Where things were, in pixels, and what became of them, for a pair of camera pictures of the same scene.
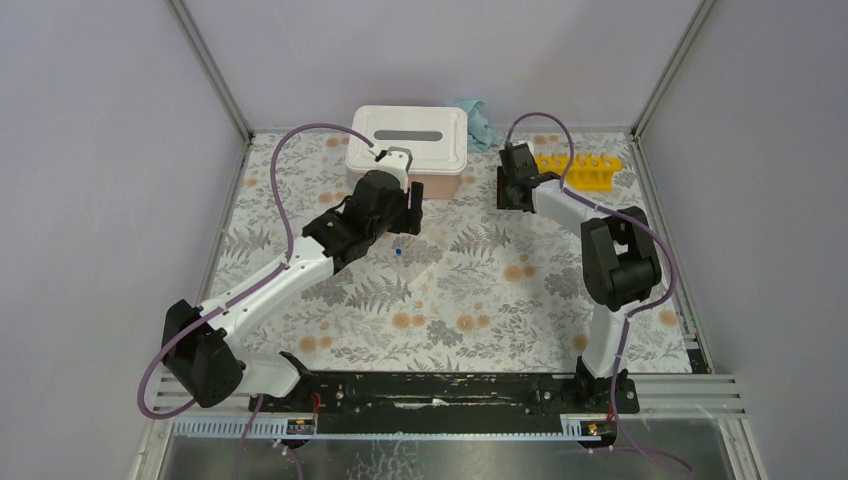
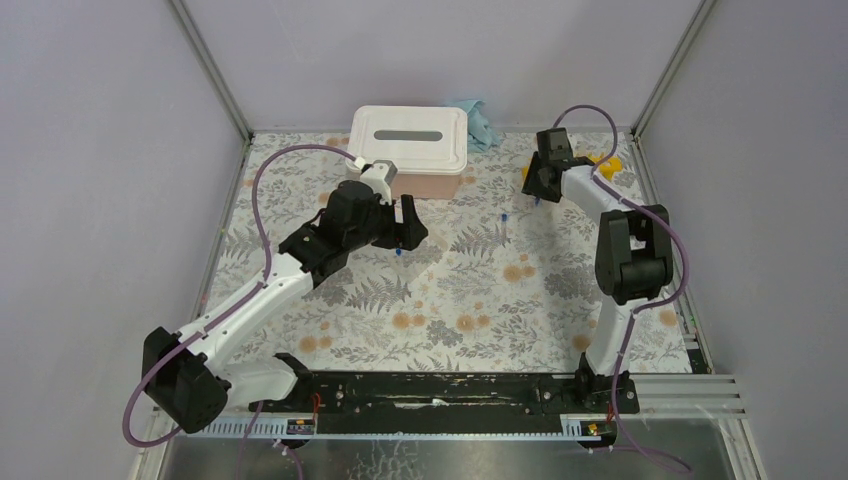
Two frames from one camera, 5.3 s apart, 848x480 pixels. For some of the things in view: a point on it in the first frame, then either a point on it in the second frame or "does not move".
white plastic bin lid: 437,137 does not move
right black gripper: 503,202 → 529,185
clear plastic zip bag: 413,255 does not move
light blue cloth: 480,135 does not move
